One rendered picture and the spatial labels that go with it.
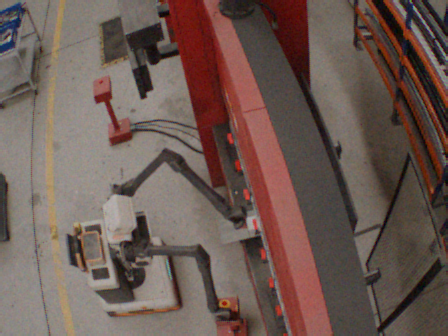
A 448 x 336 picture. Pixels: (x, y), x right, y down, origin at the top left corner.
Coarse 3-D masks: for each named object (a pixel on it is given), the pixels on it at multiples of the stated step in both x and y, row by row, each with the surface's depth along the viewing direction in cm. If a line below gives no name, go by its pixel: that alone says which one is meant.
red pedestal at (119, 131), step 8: (96, 80) 454; (104, 80) 452; (96, 88) 449; (104, 88) 447; (96, 96) 446; (104, 96) 449; (112, 96) 456; (112, 112) 483; (112, 120) 493; (120, 120) 512; (128, 120) 511; (112, 128) 508; (120, 128) 507; (128, 128) 506; (112, 136) 504; (120, 136) 507; (128, 136) 510; (112, 144) 513
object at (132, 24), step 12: (120, 0) 340; (132, 0) 338; (144, 0) 336; (120, 12) 333; (132, 12) 330; (144, 12) 328; (156, 12) 326; (132, 24) 323; (144, 24) 321; (156, 24) 321; (132, 36) 323; (144, 36) 327; (156, 36) 331; (132, 48) 333; (144, 48) 390; (156, 48) 399; (156, 60) 407
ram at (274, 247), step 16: (224, 80) 317; (224, 96) 356; (240, 128) 294; (240, 144) 325; (256, 176) 275; (256, 192) 302; (272, 224) 250; (272, 240) 268; (272, 256) 295; (288, 288) 240; (288, 304) 261; (288, 320) 281
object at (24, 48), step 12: (24, 12) 534; (24, 36) 579; (36, 36) 573; (24, 48) 569; (0, 60) 489; (12, 60) 561; (24, 60) 556; (0, 72) 554; (12, 72) 549; (24, 72) 544; (0, 84) 543; (12, 84) 538; (36, 84) 557
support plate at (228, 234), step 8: (248, 216) 354; (224, 224) 353; (232, 224) 353; (224, 232) 351; (232, 232) 350; (240, 232) 349; (248, 232) 349; (224, 240) 348; (232, 240) 347; (240, 240) 347
